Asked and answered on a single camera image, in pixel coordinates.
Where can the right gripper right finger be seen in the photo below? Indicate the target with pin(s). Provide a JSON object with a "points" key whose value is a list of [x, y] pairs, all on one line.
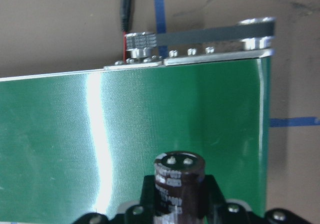
{"points": [[220, 210]]}

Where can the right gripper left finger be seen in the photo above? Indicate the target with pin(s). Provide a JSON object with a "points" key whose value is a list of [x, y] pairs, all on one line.
{"points": [[143, 212]]}

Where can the dark brown capacitor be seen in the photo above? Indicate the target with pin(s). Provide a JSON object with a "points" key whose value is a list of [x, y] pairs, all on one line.
{"points": [[179, 177]]}

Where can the green conveyor belt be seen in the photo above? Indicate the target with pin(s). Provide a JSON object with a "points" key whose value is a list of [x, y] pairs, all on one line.
{"points": [[82, 141]]}

